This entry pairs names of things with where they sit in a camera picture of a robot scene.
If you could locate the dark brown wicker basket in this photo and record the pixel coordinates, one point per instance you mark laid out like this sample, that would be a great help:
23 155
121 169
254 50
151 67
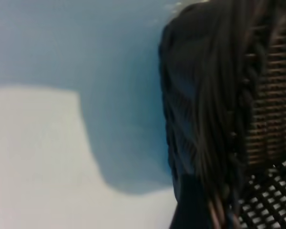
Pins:
271 95

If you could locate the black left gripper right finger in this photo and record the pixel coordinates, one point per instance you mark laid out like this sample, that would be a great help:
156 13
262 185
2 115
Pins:
233 214

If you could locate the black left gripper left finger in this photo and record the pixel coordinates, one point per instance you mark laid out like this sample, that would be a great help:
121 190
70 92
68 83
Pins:
190 210

